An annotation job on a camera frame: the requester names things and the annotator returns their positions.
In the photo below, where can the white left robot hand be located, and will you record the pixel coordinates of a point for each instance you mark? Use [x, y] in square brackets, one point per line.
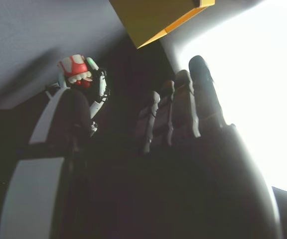
[178, 194]

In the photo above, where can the red strawberry toy cake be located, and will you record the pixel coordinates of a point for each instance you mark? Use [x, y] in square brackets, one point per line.
[75, 69]

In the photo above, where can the red-lidded yellow box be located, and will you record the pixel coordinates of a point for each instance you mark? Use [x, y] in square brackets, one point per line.
[156, 20]

